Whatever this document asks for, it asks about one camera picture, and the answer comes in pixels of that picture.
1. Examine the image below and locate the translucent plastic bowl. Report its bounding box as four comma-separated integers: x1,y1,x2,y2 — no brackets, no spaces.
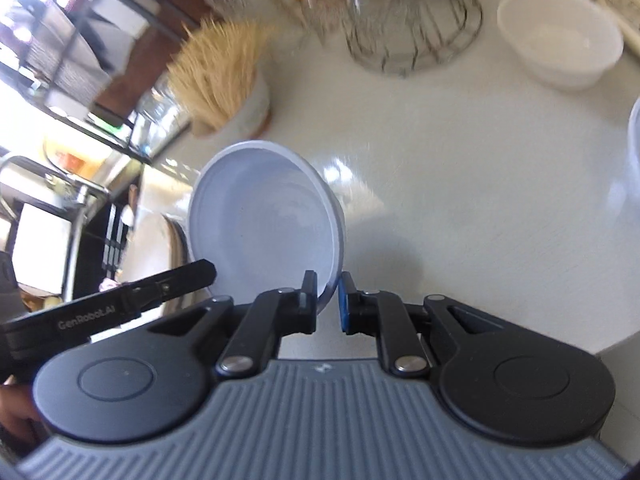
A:
627,99,640,185
186,141,346,309

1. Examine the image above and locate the person's right hand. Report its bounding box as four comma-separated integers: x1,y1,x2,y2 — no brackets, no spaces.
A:
0,382,40,444

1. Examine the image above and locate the white round plate edge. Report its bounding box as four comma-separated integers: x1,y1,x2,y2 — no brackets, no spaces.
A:
117,214,189,283

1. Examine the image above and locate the bowl of toothpicks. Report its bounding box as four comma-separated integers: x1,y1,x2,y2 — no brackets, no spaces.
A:
167,18,272,132

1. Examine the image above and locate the white ceramic bowl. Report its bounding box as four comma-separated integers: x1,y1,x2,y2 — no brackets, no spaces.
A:
496,0,624,91

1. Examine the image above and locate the wire rack with glassware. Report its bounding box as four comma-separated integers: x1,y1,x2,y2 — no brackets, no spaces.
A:
299,0,484,77

